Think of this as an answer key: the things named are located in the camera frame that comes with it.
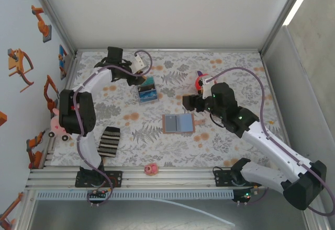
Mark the brown leather card holder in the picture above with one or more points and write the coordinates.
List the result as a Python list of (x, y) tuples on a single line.
[(178, 124)]

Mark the blue and black small box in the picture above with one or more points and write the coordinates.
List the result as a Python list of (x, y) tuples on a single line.
[(149, 103)]

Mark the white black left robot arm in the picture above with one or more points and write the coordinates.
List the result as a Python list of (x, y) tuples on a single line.
[(76, 112)]

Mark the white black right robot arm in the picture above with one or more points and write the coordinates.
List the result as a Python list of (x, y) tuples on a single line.
[(274, 146)]

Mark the black credit card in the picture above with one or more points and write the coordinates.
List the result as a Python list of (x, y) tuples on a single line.
[(146, 92)]

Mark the red shark plush toy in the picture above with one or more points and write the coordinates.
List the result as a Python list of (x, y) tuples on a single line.
[(198, 82)]

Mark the floral fern tablecloth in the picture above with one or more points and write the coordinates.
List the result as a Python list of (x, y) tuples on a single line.
[(167, 146)]

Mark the black white striped sock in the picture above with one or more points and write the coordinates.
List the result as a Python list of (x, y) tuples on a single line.
[(110, 143)]

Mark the pink donut toy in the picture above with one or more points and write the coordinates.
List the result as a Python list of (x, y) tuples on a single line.
[(151, 169)]

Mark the pink pig plush toy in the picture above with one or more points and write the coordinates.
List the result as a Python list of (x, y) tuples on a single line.
[(56, 125)]

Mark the black controller circuit board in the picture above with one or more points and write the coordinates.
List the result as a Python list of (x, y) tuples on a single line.
[(98, 194), (244, 196)]

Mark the white plastic tube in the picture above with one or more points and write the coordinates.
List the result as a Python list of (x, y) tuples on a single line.
[(222, 220)]

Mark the white light strip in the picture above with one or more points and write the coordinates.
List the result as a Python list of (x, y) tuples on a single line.
[(301, 1)]

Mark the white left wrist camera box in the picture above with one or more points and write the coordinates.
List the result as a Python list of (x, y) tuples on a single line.
[(138, 63)]

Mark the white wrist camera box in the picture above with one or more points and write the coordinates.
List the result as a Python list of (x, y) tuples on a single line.
[(138, 63), (208, 89)]

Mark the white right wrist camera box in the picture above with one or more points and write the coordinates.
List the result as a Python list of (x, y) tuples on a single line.
[(208, 89)]

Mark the thin aluminium frame rail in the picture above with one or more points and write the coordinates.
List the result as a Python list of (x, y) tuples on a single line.
[(167, 50)]

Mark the blue orange wall sticker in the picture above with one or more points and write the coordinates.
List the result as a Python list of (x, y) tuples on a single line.
[(62, 57)]

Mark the aluminium frame post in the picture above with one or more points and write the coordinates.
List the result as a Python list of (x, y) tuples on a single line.
[(284, 15), (53, 15)]

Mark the wide aluminium frame rail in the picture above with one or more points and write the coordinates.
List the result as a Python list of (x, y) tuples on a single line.
[(183, 180)]

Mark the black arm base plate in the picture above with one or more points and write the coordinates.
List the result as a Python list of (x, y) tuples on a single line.
[(222, 179), (117, 179)]

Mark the orange gripper wall sticker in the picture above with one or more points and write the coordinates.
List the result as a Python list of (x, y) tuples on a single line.
[(15, 62)]

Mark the orange block wall sticker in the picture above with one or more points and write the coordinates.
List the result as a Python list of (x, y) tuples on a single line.
[(2, 119)]

